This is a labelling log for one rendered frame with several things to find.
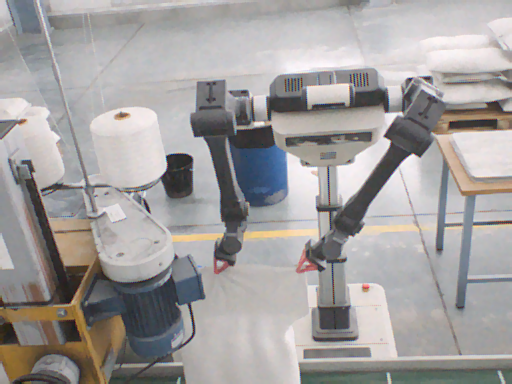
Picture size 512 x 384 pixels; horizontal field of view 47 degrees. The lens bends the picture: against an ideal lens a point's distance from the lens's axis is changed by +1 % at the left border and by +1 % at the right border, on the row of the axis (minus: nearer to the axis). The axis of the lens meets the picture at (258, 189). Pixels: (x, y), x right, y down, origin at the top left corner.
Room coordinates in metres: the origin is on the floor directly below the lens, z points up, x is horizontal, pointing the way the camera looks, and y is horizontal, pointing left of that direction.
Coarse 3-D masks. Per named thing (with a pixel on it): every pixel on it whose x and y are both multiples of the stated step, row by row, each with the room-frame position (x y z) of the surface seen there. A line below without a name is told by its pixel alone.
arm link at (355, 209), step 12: (396, 120) 1.31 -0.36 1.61; (396, 144) 1.31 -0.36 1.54; (408, 144) 1.32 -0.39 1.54; (384, 156) 1.34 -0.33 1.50; (396, 156) 1.31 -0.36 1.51; (408, 156) 1.30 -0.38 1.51; (420, 156) 1.29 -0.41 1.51; (384, 168) 1.34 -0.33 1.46; (396, 168) 1.32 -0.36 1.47; (372, 180) 1.36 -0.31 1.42; (384, 180) 1.34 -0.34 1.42; (360, 192) 1.39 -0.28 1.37; (372, 192) 1.36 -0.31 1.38; (348, 204) 1.41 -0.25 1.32; (360, 204) 1.39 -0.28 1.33; (348, 216) 1.42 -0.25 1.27; (360, 216) 1.40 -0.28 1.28; (348, 228) 1.43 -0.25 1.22
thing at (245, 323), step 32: (224, 288) 1.50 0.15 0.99; (256, 288) 1.49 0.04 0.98; (288, 288) 1.47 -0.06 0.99; (224, 320) 1.49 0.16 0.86; (256, 320) 1.48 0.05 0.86; (288, 320) 1.46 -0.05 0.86; (192, 352) 1.45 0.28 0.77; (224, 352) 1.43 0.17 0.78; (256, 352) 1.42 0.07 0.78; (288, 352) 1.42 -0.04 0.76
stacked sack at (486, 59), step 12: (492, 48) 4.67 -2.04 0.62; (432, 60) 4.60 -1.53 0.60; (444, 60) 4.52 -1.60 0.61; (456, 60) 4.48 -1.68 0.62; (468, 60) 4.45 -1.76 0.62; (480, 60) 4.42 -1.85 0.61; (492, 60) 4.41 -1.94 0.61; (504, 60) 4.40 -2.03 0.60; (444, 72) 4.45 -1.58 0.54; (456, 72) 4.43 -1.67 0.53; (468, 72) 4.41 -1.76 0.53; (480, 72) 4.40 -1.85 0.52
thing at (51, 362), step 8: (40, 360) 1.08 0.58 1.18; (48, 360) 1.06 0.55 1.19; (56, 360) 1.06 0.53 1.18; (64, 360) 1.06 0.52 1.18; (72, 360) 1.08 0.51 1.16; (40, 368) 1.04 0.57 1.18; (48, 368) 1.04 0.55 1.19; (56, 368) 1.04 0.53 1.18; (64, 368) 1.05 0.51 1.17; (72, 368) 1.06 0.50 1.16; (56, 376) 1.03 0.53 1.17; (64, 376) 1.03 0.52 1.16; (72, 376) 1.04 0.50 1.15
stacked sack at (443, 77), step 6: (486, 72) 4.52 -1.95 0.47; (438, 78) 4.59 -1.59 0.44; (444, 78) 4.52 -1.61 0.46; (450, 78) 4.51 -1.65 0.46; (456, 78) 4.50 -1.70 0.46; (462, 78) 4.50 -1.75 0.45; (468, 78) 4.49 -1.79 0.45; (474, 78) 4.48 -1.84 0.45; (480, 78) 4.48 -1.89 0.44; (486, 78) 4.52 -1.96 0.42
